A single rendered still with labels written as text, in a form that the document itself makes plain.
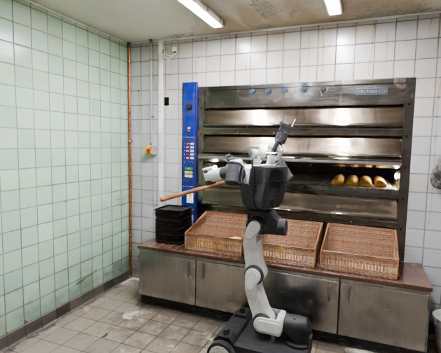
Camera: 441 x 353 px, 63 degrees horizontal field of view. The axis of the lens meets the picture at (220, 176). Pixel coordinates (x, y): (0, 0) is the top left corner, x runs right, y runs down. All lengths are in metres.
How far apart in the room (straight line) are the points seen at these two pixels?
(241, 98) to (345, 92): 0.95
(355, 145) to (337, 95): 0.46
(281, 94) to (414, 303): 2.00
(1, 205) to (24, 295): 0.75
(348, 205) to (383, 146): 0.58
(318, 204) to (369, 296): 0.91
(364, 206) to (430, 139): 0.75
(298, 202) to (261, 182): 1.08
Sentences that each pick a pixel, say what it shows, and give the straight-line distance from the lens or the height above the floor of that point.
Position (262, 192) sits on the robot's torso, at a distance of 2.36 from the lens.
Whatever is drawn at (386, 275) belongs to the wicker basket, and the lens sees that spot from 2.97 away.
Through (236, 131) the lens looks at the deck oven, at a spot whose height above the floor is 1.66.
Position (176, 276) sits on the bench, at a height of 0.34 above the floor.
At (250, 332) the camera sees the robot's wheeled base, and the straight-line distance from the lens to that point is 2.87.
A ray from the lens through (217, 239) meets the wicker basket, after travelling 3.18.
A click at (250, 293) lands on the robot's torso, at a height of 0.49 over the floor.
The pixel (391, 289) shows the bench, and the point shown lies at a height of 0.52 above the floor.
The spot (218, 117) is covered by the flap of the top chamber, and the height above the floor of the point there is 1.80.
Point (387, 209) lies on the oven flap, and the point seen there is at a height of 1.01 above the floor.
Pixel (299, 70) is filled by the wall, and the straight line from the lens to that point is 3.42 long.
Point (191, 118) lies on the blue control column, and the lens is 3.67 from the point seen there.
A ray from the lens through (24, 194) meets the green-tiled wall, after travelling 3.14.
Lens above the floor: 1.56
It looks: 6 degrees down
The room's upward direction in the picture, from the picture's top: 1 degrees clockwise
